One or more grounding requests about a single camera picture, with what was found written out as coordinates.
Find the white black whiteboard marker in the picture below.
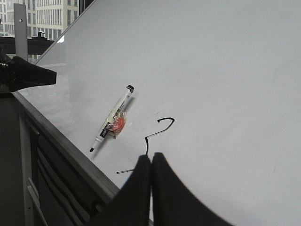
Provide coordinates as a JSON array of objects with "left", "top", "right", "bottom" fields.
[{"left": 90, "top": 85, "right": 134, "bottom": 152}]

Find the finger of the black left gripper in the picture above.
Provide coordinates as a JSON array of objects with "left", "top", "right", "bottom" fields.
[{"left": 9, "top": 56, "right": 57, "bottom": 92}]

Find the grey whiteboard stand post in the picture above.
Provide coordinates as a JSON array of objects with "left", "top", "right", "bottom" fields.
[{"left": 14, "top": 3, "right": 28, "bottom": 61}]

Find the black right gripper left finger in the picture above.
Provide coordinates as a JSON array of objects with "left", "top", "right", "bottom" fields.
[{"left": 88, "top": 155, "right": 151, "bottom": 226}]

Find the white whiteboard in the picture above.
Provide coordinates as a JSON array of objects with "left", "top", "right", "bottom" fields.
[{"left": 20, "top": 0, "right": 301, "bottom": 226}]

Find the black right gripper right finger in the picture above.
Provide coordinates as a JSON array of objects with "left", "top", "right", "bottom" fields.
[{"left": 151, "top": 153, "right": 230, "bottom": 226}]

